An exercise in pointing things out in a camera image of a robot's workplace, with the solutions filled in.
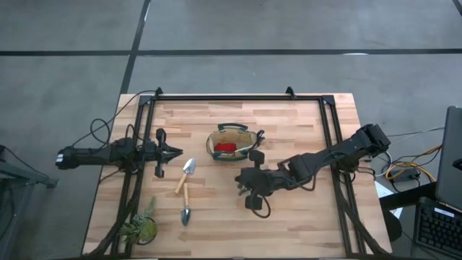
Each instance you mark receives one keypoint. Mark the grey metal stand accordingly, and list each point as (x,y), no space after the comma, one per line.
(21,173)

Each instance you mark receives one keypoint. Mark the green potted plant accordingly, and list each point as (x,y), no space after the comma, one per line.
(142,227)

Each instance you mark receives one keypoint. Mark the black round stool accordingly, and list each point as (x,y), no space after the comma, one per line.
(393,225)

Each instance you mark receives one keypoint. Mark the beige green-trimmed gardening bag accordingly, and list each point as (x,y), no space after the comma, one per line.
(216,139)

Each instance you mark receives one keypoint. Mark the black side desk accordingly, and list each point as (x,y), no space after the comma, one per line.
(408,196)

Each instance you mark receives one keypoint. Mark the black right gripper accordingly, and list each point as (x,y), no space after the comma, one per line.
(261,180)

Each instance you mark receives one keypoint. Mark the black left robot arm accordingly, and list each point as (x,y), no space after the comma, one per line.
(94,154)

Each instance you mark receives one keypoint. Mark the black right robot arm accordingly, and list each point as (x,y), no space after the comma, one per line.
(325,155)

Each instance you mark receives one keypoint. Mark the white paper sheet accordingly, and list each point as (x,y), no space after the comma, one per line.
(383,190)

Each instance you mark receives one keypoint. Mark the red gardening glove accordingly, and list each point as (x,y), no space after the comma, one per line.
(225,147)

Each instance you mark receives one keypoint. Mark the black keyboard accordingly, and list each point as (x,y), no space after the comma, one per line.
(438,229)

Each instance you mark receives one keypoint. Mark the black power adapter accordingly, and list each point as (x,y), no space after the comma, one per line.
(404,175)

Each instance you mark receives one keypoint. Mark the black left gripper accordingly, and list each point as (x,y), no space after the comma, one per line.
(160,155)

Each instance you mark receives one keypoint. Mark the black aluminium table frame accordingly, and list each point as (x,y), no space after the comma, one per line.
(234,97)

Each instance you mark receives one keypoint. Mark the grey laptop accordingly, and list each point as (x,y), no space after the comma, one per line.
(451,159)

